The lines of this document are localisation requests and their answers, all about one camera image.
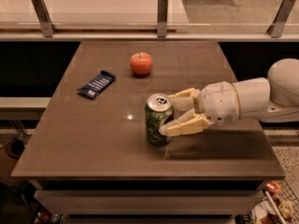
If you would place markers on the left metal railing bracket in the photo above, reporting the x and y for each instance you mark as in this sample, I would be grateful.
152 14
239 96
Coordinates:
47 28

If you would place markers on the grey table drawer front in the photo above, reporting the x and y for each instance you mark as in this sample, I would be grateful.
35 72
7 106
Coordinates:
148 202

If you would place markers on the wire basket with snacks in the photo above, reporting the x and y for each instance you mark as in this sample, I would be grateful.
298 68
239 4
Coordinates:
278 206

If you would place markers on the right metal railing bracket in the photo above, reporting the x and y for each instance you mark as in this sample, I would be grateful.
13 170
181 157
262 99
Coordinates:
276 28

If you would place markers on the green soda can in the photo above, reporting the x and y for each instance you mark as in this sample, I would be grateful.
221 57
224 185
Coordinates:
158 110

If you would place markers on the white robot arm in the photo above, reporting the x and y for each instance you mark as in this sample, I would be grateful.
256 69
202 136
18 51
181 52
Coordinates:
274 98

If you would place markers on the middle metal railing bracket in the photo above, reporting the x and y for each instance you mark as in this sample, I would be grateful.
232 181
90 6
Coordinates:
162 13

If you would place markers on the dark round bin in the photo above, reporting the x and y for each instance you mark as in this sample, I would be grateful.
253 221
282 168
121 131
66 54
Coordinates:
15 148

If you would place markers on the metal railing bracket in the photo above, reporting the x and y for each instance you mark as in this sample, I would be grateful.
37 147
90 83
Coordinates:
276 28
47 28
162 13

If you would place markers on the blue snack bar wrapper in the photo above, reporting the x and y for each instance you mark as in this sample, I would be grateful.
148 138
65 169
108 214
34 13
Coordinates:
98 84

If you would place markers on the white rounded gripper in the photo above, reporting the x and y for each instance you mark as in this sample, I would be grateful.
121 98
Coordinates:
218 104

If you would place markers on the red apple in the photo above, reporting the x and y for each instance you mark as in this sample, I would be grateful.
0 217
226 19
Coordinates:
141 63

